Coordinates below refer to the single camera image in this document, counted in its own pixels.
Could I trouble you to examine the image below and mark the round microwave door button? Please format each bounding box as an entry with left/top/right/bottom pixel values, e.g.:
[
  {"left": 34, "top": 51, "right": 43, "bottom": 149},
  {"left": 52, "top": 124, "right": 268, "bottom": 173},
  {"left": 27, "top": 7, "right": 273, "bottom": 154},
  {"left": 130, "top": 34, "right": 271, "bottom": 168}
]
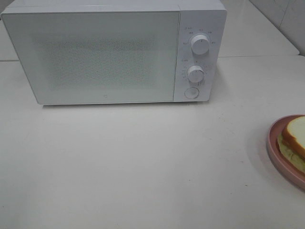
[{"left": 184, "top": 87, "right": 199, "bottom": 99}]

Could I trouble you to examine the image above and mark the white bread sandwich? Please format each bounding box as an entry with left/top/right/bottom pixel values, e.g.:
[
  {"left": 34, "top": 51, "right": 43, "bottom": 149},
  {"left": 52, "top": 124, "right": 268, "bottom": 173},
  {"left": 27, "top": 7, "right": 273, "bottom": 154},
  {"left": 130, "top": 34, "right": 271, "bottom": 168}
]
[{"left": 277, "top": 116, "right": 305, "bottom": 174}]

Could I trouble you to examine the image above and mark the pink round plate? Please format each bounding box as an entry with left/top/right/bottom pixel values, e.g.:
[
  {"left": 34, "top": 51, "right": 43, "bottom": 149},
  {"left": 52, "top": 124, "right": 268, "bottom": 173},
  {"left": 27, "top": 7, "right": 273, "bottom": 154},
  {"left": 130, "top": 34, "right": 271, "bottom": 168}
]
[{"left": 266, "top": 114, "right": 305, "bottom": 191}]

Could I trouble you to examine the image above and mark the white microwave door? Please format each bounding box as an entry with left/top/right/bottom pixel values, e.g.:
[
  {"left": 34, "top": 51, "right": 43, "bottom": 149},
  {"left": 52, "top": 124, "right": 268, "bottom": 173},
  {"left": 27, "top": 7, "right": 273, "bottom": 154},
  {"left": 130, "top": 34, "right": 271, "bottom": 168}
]
[{"left": 3, "top": 11, "right": 180, "bottom": 105}]

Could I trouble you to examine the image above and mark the lower white microwave knob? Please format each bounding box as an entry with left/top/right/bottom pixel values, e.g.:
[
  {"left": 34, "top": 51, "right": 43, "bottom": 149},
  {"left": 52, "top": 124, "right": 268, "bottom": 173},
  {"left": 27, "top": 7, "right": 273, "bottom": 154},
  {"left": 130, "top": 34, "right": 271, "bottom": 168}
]
[{"left": 187, "top": 65, "right": 204, "bottom": 83}]

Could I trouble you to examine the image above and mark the white microwave knob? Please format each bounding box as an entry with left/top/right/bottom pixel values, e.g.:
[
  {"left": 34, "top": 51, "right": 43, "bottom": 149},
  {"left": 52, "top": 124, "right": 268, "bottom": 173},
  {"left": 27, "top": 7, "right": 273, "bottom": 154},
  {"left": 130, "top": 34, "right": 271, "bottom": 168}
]
[
  {"left": 191, "top": 33, "right": 210, "bottom": 55},
  {"left": 187, "top": 65, "right": 204, "bottom": 83}
]

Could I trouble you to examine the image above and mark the upper white microwave knob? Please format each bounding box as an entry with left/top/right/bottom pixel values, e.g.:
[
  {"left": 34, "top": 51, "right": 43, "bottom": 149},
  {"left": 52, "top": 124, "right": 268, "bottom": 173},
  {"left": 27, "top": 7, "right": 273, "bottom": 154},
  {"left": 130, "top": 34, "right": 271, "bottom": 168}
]
[{"left": 191, "top": 33, "right": 210, "bottom": 55}]

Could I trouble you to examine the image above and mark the white microwave oven body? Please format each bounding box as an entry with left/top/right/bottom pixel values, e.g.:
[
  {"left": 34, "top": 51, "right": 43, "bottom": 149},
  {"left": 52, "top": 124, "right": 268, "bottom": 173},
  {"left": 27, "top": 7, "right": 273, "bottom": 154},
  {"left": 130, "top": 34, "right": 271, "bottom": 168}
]
[{"left": 1, "top": 0, "right": 227, "bottom": 104}]

